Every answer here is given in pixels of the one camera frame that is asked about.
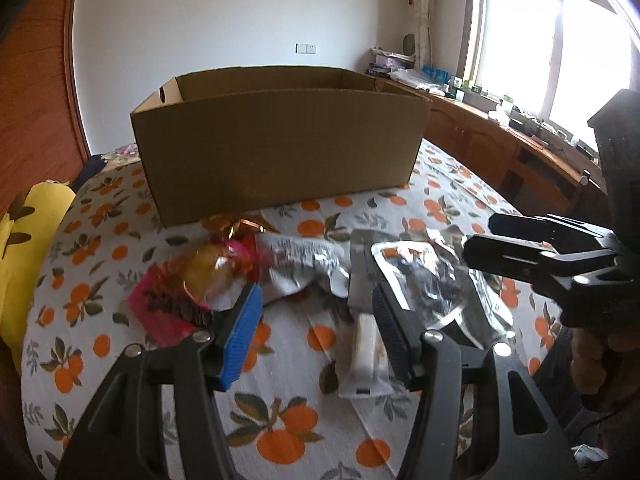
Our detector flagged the grey snack packet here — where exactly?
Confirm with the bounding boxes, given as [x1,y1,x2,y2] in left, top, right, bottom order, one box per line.
[347,229,396,313]

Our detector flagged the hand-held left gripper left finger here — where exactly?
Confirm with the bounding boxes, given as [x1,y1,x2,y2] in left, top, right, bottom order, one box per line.
[56,282,264,480]

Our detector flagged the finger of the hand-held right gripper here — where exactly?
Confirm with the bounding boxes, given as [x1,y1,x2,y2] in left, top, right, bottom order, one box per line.
[462,234,623,306]
[489,212,621,256]

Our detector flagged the row of small desk things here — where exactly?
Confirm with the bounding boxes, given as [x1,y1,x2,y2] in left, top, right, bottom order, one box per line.
[440,75,601,162]

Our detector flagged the floral blanket with navy edge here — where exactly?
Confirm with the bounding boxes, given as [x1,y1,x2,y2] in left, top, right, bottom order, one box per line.
[75,142,141,188]

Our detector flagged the yellow plush toy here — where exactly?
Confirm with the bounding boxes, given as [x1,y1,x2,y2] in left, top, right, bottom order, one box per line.
[0,180,77,376]

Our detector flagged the orange fruit print sheet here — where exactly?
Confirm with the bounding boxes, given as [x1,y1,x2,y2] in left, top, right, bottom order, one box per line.
[20,137,566,480]

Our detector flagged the shiny plastic snack packet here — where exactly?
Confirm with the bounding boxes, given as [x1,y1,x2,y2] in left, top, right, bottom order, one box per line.
[372,227,517,350]

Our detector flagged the pink snack packet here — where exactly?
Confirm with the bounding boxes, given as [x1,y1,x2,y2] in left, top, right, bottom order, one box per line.
[127,260,217,348]

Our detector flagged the wooden wardrobe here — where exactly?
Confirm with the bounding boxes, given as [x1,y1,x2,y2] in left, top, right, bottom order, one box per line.
[0,0,93,196]

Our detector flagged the wooden cabinet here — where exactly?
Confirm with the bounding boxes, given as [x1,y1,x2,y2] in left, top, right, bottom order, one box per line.
[377,77,608,217]

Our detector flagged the window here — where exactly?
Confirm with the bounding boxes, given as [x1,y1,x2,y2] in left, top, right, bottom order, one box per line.
[462,0,635,128]

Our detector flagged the white snack packet red edge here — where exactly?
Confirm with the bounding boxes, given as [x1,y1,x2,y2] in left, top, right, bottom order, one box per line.
[255,232,351,306]

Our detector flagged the stack of books and boxes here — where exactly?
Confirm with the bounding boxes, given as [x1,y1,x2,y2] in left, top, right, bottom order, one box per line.
[367,47,417,80]

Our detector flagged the white wafer snack packet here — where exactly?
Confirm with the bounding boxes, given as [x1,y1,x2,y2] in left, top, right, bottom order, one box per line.
[337,310,407,400]

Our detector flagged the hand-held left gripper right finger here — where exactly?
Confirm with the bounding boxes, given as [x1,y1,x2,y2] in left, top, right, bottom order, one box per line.
[371,282,583,480]

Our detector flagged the person's right hand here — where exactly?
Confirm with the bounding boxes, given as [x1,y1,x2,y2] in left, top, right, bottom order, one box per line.
[570,331,640,411]

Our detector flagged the brown cardboard box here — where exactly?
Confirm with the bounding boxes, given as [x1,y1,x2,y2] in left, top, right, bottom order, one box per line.
[130,65,432,228]

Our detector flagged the clear plastic bags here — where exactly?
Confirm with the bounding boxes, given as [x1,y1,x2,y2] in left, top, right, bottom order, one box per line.
[390,69,442,94]

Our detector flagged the floral curtain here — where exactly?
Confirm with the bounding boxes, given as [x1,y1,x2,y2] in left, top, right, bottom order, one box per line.
[400,0,481,77]

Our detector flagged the amber candy with pink wrapper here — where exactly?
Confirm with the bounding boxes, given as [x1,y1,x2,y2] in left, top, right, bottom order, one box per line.
[180,212,268,308]

